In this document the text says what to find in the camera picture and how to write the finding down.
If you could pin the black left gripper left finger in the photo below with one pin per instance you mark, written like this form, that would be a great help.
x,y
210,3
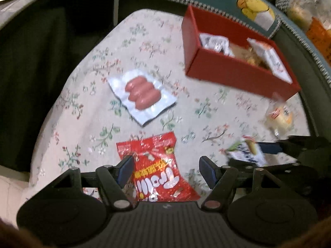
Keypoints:
x,y
111,181

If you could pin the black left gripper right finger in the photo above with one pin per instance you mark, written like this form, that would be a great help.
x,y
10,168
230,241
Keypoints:
x,y
221,181

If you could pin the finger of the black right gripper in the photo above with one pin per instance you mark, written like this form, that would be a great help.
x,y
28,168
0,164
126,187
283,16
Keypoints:
x,y
272,148

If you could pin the white Loacker wafer packet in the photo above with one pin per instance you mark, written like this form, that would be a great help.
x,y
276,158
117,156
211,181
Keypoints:
x,y
246,149

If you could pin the clear bread roll packet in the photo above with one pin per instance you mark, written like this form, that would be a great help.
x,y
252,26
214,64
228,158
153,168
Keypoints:
x,y
278,117

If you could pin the red Trolli candy bag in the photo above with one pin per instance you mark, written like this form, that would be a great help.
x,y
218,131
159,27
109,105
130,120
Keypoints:
x,y
156,176

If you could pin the sausage pack white plastic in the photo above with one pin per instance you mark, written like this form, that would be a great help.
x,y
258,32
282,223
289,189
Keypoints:
x,y
141,94

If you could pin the white rice cracker packet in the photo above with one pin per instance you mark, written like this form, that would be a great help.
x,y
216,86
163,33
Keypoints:
x,y
270,57

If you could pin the white barcode snack packet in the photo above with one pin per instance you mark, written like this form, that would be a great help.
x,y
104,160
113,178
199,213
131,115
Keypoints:
x,y
219,44

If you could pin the yellow cookies clear packet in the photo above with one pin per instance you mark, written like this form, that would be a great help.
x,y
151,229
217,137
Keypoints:
x,y
248,55

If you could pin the red cardboard box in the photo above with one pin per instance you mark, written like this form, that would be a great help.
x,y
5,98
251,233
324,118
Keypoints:
x,y
209,65

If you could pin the orange plastic basket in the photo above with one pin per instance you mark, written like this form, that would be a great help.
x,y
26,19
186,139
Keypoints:
x,y
320,38

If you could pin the clear plastic bag with food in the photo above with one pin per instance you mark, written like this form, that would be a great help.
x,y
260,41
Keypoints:
x,y
303,12

